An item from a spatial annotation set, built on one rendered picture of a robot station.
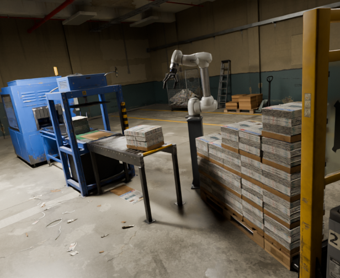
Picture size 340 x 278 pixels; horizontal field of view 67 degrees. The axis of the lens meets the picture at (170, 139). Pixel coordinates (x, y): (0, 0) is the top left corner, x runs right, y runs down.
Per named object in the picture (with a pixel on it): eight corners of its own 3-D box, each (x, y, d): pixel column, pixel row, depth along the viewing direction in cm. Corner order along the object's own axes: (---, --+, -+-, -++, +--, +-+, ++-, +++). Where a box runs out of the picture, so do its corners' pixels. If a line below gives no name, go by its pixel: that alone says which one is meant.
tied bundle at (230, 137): (250, 140, 277) (250, 119, 271) (270, 145, 250) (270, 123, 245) (221, 147, 264) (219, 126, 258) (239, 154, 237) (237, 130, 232)
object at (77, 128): (90, 131, 454) (88, 116, 447) (74, 135, 435) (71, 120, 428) (81, 129, 481) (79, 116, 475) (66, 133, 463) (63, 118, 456)
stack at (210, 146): (225, 190, 349) (221, 131, 329) (296, 236, 243) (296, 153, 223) (200, 198, 336) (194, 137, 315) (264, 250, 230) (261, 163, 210)
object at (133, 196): (149, 196, 360) (149, 195, 359) (132, 204, 341) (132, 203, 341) (134, 189, 386) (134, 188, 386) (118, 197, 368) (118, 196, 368)
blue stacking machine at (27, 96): (89, 152, 624) (71, 64, 573) (32, 169, 542) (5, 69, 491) (66, 144, 735) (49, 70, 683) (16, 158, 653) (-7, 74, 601)
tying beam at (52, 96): (122, 90, 405) (121, 84, 402) (62, 100, 345) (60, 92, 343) (101, 91, 455) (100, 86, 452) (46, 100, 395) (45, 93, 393)
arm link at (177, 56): (169, 61, 267) (180, 63, 264) (172, 47, 269) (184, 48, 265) (171, 66, 278) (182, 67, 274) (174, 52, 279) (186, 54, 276)
